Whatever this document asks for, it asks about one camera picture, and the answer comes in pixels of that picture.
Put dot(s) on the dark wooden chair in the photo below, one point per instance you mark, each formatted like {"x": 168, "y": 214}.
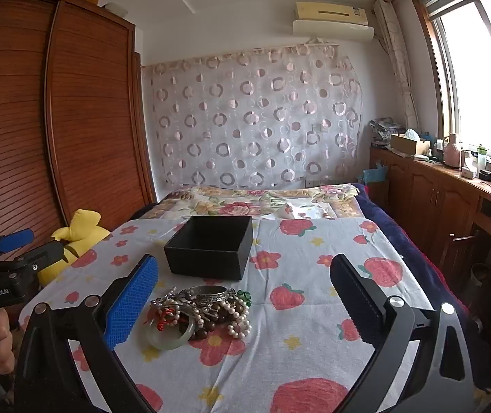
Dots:
{"x": 464, "y": 249}

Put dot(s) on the strawberry print bed sheet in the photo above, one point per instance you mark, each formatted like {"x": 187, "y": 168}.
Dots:
{"x": 297, "y": 344}

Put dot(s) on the crumpled strawberry print cloth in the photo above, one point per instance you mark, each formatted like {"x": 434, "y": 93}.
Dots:
{"x": 314, "y": 211}

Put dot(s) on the window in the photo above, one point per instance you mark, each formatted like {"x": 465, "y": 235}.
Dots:
{"x": 477, "y": 73}

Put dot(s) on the cardboard box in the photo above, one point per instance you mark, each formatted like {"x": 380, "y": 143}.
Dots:
{"x": 404, "y": 144}

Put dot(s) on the patterned window curtain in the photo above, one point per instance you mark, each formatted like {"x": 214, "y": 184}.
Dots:
{"x": 398, "y": 60}

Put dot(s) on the floral quilt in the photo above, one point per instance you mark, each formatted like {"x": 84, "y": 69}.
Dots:
{"x": 228, "y": 204}

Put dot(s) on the wall air conditioner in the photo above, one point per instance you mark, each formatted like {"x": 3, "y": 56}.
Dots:
{"x": 331, "y": 19}

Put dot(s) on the green cap bottle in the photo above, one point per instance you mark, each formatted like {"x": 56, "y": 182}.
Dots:
{"x": 482, "y": 157}

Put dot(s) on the pale green jade bangle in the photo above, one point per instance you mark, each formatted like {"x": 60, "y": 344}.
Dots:
{"x": 168, "y": 345}

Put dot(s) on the blue bag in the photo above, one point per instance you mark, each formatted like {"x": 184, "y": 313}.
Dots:
{"x": 374, "y": 175}

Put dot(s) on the circle pattern sheer curtain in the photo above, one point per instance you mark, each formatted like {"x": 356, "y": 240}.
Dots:
{"x": 249, "y": 116}

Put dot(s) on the pile of printed packets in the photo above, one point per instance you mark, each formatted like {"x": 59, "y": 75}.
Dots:
{"x": 385, "y": 129}

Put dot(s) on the black square box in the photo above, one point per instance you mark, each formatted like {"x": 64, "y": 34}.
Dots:
{"x": 211, "y": 245}

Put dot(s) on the brown wooden wardrobe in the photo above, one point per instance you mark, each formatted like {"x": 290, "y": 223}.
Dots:
{"x": 77, "y": 116}

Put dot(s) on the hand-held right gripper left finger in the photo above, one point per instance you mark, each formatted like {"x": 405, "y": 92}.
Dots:
{"x": 131, "y": 301}

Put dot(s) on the yellow plush toy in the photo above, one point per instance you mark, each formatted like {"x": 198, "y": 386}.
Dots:
{"x": 84, "y": 230}

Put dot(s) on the dark blue blanket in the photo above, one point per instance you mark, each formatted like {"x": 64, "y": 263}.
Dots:
{"x": 404, "y": 241}

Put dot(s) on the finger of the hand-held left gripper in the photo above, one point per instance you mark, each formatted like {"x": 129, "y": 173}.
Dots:
{"x": 49, "y": 250}
{"x": 15, "y": 239}

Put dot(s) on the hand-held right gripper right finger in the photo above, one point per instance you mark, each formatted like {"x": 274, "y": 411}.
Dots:
{"x": 359, "y": 307}

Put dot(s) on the silver metal bangle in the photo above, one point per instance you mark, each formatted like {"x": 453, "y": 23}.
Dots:
{"x": 211, "y": 299}

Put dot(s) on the pink kettle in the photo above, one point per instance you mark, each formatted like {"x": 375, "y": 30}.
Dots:
{"x": 451, "y": 152}

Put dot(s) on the long wooden cabinet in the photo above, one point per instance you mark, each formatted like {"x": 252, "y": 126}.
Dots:
{"x": 417, "y": 193}

